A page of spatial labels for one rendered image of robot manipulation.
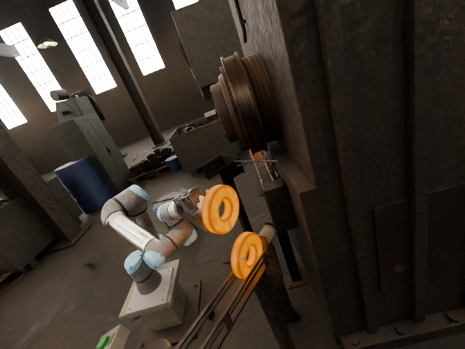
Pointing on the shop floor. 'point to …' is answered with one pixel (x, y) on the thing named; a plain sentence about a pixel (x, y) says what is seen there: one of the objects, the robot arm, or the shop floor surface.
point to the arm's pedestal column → (172, 317)
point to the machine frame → (371, 158)
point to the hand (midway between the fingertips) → (219, 203)
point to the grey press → (207, 41)
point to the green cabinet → (94, 149)
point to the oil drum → (84, 184)
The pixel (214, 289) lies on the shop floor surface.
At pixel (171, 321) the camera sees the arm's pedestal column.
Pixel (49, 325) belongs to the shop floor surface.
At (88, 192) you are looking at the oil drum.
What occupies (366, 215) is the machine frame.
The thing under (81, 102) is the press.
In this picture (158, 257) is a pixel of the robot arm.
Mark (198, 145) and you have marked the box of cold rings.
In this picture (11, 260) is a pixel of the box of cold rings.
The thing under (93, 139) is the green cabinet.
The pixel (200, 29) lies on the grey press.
